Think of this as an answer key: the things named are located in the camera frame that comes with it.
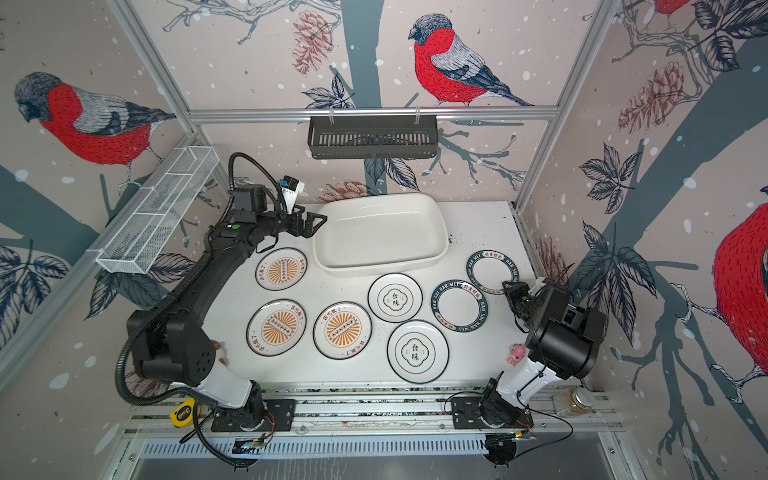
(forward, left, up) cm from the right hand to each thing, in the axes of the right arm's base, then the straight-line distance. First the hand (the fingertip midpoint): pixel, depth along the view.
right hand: (508, 289), depth 94 cm
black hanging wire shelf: (+46, +46, +28) cm, 71 cm away
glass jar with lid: (-33, -7, +7) cm, 34 cm away
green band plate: (+9, +4, -2) cm, 10 cm away
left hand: (+7, +59, +28) cm, 66 cm away
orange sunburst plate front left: (-16, +72, 0) cm, 74 cm away
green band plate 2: (-6, +16, -1) cm, 17 cm away
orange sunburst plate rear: (+6, +77, 0) cm, 78 cm away
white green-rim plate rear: (-4, +36, -1) cm, 37 cm away
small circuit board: (-45, +71, -3) cm, 84 cm away
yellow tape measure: (-40, +88, +2) cm, 96 cm away
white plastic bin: (+22, +44, +1) cm, 49 cm away
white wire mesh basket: (-5, +99, +33) cm, 104 cm away
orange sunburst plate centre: (-15, +52, 0) cm, 54 cm away
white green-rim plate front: (-21, +29, -1) cm, 36 cm away
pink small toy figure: (-20, +1, -1) cm, 20 cm away
